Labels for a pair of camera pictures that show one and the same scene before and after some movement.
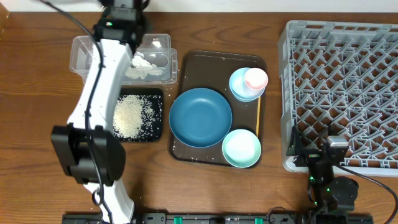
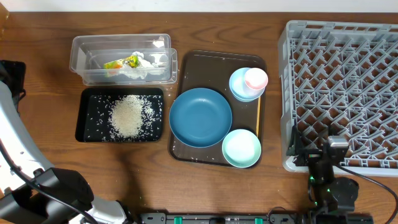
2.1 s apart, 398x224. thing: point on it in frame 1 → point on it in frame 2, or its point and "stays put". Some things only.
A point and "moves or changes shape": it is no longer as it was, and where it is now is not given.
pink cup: (256, 78) stays put
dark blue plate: (200, 117) stays put
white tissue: (140, 67) moves or changes shape
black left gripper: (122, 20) → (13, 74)
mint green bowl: (241, 148) stays put
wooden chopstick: (257, 124) stays put
